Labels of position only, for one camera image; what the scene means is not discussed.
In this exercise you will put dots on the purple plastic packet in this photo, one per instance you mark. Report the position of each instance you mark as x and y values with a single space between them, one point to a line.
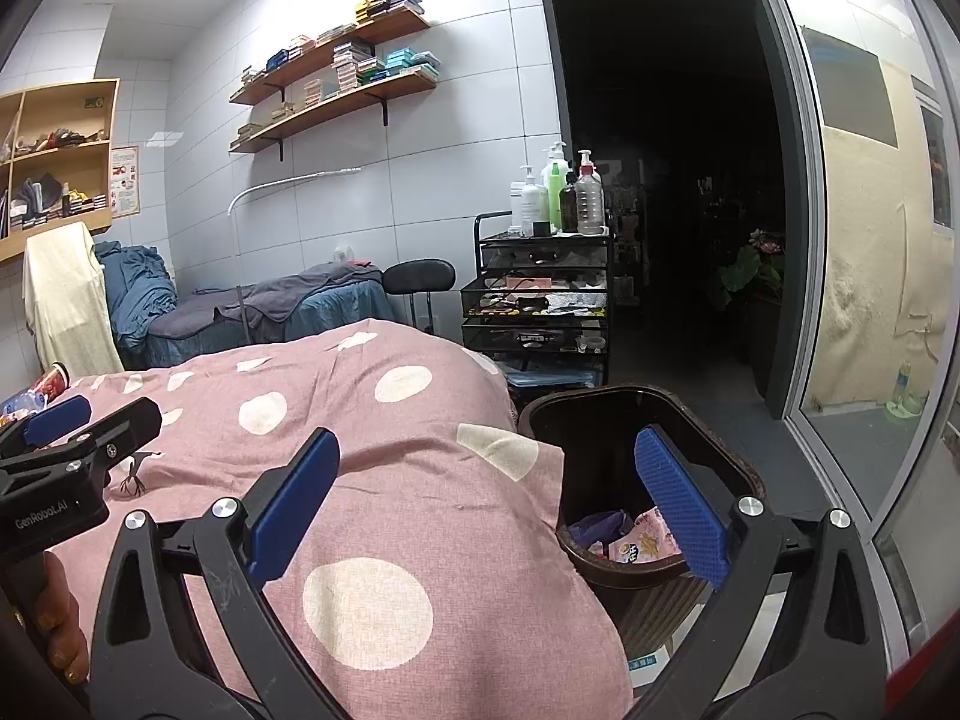
600 529

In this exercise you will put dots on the green potted plant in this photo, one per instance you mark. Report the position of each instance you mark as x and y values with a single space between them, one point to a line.
750 262

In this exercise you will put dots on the dark brown bottle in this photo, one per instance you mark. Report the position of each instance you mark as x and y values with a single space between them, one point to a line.
568 206

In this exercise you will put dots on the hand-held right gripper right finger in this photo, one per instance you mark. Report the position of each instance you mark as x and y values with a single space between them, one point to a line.
682 510

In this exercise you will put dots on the wall poster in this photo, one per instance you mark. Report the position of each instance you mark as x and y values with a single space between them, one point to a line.
125 180

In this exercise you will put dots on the pink snack packet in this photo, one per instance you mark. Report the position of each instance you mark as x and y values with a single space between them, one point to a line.
649 536

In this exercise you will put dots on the green pump bottle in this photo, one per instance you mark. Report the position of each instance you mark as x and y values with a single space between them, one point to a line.
556 195

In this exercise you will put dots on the black mesh cart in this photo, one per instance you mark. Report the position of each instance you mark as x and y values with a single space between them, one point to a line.
525 335

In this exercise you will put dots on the small black twig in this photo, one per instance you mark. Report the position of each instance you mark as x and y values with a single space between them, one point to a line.
131 476

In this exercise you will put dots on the wooden wall cabinet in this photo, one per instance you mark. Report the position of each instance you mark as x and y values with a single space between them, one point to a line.
67 88

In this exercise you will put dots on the dark brown trash bin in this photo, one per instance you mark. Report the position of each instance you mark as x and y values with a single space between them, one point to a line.
600 450

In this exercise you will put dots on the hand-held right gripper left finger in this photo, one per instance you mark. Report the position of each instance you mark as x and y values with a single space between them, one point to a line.
292 510

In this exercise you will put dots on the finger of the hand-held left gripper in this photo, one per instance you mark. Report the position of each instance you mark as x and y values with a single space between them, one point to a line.
112 427
56 416

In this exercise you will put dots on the blue massage bed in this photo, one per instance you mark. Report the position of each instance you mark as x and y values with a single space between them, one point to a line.
330 311

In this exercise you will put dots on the white arched floor lamp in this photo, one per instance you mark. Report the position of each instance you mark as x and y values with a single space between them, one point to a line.
300 180

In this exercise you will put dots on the cream towel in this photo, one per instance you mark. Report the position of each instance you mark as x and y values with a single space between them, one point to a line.
67 300

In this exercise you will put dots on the pile of blue sheets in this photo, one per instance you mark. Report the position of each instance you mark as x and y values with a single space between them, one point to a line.
135 285

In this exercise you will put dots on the row of small boxes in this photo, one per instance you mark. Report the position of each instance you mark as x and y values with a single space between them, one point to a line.
375 7

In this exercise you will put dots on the grey blanket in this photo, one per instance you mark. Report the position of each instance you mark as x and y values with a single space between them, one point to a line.
277 292

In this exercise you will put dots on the small spray bottle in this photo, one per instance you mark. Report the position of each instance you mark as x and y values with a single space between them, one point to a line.
904 382

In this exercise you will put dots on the clear plastic bottle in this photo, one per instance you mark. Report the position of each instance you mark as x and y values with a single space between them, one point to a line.
19 401

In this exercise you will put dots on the wall shelves with boxes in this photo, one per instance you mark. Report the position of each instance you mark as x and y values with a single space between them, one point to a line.
349 60

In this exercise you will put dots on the person's left hand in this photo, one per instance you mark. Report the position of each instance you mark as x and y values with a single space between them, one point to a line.
60 615

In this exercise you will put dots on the red glossy panel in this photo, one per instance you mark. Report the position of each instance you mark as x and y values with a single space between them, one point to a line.
930 671

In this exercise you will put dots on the clear pump bottle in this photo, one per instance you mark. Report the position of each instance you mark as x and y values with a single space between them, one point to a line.
590 202

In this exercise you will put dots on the white paper sheet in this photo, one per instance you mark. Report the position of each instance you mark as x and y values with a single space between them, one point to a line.
645 667

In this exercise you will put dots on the pink polka dot blanket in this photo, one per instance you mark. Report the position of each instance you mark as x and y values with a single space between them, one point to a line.
375 480

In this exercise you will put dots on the black round stool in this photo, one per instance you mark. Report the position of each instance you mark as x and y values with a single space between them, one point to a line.
420 275

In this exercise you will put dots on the glass sliding door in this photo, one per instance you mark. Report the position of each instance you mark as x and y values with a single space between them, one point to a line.
810 202

